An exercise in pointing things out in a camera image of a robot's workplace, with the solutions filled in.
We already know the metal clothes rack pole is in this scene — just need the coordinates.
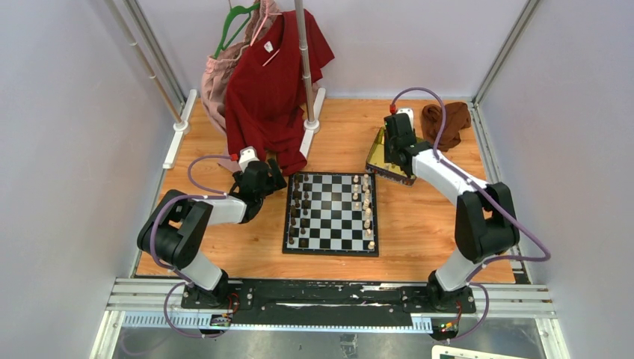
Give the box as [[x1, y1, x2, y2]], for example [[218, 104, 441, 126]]
[[294, 0, 314, 117]]

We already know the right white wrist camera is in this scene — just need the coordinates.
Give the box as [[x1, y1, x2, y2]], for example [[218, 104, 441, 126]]
[[396, 108, 414, 130]]

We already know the green clothes hanger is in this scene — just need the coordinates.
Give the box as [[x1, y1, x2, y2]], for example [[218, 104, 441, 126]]
[[212, 1, 261, 59]]

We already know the gold metal tin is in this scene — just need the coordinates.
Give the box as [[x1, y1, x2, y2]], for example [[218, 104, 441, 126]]
[[365, 127, 416, 187]]

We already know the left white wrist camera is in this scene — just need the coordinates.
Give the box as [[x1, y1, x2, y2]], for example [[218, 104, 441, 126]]
[[238, 146, 259, 171]]

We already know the red t-shirt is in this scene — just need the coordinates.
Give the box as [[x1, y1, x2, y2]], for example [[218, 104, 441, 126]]
[[225, 11, 307, 176]]

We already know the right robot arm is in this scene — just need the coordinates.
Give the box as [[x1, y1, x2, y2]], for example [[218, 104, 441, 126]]
[[384, 113, 520, 313]]

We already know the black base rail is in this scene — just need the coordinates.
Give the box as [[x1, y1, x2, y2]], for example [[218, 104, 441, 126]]
[[181, 279, 476, 327]]

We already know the white rack base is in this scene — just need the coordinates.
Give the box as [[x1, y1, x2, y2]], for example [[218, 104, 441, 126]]
[[300, 87, 327, 159]]

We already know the pink garment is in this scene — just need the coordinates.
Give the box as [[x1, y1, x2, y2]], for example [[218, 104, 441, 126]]
[[201, 0, 280, 172]]

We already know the black white chessboard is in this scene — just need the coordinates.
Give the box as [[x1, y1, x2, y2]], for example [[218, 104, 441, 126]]
[[282, 172, 380, 257]]

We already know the brown crumpled cloth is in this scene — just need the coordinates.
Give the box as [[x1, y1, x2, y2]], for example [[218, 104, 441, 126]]
[[422, 102, 471, 152]]

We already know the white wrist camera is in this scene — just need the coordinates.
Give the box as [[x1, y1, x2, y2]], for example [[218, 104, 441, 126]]
[[396, 108, 414, 130], [238, 146, 259, 171]]

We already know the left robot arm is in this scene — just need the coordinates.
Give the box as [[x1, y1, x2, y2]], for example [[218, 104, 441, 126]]
[[137, 159, 287, 309]]

